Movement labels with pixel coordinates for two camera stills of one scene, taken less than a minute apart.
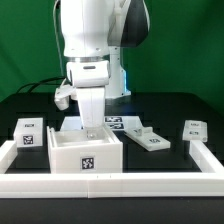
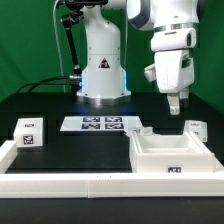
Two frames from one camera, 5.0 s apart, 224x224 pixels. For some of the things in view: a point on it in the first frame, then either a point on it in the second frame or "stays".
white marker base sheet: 114,123 stays
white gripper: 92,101 to 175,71
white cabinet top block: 29,132 stays
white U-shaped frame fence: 208,183 stays
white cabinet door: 195,130 stays
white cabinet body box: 90,150 to 169,153
